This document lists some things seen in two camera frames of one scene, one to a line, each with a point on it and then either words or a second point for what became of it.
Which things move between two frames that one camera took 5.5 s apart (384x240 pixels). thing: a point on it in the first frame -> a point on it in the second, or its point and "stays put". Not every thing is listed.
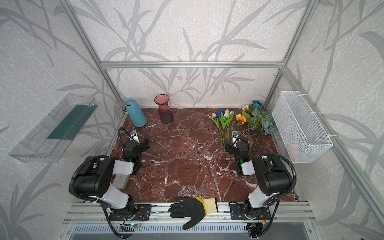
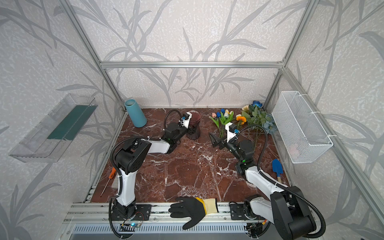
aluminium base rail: (280, 213) stays put
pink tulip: (217, 122) stays put
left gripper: (137, 144) -> (186, 128)
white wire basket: (301, 134) stays put
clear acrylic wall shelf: (48, 140) stays put
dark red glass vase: (166, 115) -> (194, 125)
